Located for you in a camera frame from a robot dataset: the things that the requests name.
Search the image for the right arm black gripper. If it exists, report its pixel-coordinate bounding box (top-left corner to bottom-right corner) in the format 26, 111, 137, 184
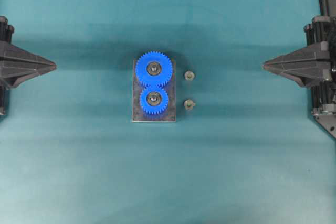
262, 16, 335, 115

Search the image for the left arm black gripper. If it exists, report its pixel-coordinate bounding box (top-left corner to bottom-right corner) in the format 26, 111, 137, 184
0, 16, 57, 116

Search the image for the metal washer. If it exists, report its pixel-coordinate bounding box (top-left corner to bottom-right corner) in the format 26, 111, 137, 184
184, 70, 195, 81
183, 99, 196, 111

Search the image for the teal table cloth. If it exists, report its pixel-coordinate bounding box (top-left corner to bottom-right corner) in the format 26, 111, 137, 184
1, 0, 335, 223

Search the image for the large blue plastic gear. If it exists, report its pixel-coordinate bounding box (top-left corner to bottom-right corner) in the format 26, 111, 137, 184
135, 51, 173, 87

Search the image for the small blue plastic gear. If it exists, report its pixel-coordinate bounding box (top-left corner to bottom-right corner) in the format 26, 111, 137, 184
139, 86, 169, 115

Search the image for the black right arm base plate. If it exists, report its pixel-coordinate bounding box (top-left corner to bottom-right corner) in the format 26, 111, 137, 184
312, 108, 335, 139

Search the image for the grey metal base plate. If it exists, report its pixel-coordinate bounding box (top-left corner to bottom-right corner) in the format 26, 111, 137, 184
132, 51, 176, 122

